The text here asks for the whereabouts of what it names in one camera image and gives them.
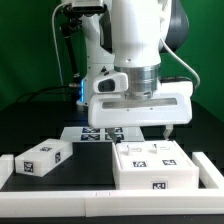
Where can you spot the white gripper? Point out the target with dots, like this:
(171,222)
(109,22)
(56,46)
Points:
(170,105)

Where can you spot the white door panel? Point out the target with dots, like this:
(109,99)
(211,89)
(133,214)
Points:
(134,155)
(169,153)

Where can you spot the white cabinet body box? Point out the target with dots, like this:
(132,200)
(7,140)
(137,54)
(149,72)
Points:
(155,176)

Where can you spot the white cabinet top block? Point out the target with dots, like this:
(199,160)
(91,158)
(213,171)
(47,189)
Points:
(44,157)

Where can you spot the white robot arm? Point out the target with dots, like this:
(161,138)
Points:
(127,36)

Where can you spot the white marker tag sheet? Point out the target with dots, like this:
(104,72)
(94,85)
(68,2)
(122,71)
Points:
(88,134)

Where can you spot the white fence rail frame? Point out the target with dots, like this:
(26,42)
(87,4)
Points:
(208,200)

